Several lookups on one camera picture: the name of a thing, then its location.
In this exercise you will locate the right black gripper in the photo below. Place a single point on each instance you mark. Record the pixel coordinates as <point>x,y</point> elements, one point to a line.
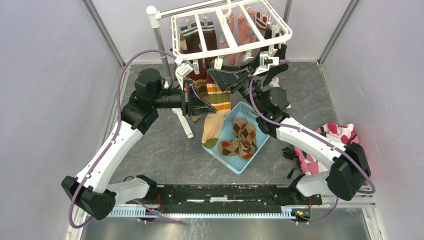
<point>226,78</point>

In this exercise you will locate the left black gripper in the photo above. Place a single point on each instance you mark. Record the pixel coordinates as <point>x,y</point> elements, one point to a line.
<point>195,105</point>

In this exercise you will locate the argyle beige sock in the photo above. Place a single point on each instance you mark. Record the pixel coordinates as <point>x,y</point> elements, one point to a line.
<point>246,133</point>
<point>231,147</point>

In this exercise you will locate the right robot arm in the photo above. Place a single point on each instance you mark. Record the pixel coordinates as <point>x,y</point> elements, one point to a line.
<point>348,172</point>

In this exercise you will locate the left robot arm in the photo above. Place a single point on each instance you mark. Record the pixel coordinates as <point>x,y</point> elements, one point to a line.
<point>90,190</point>

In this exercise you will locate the white sock drying rack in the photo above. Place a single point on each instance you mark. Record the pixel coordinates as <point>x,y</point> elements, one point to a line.
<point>224,14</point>

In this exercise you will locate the brown sock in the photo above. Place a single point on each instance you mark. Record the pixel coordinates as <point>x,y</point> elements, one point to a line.
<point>191,42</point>
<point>209,33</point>

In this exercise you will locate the black sock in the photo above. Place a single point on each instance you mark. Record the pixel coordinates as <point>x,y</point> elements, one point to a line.
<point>277,69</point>

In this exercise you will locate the grey sock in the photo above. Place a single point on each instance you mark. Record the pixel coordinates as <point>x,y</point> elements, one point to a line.
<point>261,21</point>

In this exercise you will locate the light blue plastic basket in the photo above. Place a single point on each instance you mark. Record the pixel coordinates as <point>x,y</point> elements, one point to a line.
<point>235,163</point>

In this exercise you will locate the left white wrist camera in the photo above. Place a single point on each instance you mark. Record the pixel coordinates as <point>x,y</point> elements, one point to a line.
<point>183,69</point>

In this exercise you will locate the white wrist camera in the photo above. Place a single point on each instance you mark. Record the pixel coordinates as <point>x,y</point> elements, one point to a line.
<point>265,62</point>
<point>183,69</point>

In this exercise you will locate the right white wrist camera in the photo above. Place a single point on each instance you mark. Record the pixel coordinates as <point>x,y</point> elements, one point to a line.
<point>265,62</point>

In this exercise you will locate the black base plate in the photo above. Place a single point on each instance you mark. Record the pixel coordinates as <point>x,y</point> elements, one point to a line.
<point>226,199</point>

